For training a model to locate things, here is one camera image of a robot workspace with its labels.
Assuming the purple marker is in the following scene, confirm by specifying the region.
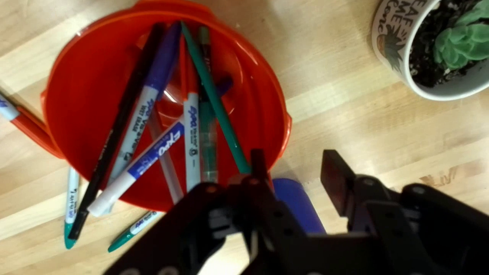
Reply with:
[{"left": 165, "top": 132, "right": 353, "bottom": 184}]
[{"left": 67, "top": 21, "right": 167, "bottom": 241}]

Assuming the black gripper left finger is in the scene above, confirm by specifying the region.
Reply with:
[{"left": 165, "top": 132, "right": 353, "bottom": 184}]
[{"left": 104, "top": 147, "right": 318, "bottom": 275}]

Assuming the red plastic bowl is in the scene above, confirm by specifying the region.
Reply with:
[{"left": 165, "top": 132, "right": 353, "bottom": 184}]
[{"left": 40, "top": 0, "right": 293, "bottom": 212}]

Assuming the blue plastic cup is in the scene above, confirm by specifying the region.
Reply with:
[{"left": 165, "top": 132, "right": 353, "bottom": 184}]
[{"left": 271, "top": 175, "right": 327, "bottom": 235}]

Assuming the red-capped white marker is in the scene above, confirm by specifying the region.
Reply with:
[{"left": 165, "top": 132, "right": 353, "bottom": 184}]
[{"left": 0, "top": 92, "right": 66, "bottom": 158}]

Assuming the clear green pen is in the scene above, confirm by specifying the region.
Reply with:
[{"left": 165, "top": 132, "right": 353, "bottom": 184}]
[{"left": 197, "top": 25, "right": 222, "bottom": 184}]

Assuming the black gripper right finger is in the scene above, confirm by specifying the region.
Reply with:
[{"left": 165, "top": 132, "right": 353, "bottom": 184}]
[{"left": 319, "top": 147, "right": 489, "bottom": 275}]

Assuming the printed white succulent pot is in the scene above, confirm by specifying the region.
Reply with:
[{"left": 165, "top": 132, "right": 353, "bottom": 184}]
[{"left": 370, "top": 0, "right": 489, "bottom": 102}]

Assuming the green pencil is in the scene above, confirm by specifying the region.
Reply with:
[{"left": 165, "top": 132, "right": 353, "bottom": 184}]
[{"left": 180, "top": 21, "right": 254, "bottom": 175}]

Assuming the green-capped thin white marker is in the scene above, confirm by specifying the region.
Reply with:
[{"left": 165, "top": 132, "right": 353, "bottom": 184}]
[
  {"left": 63, "top": 166, "right": 83, "bottom": 250},
  {"left": 106, "top": 209, "right": 165, "bottom": 253}
]

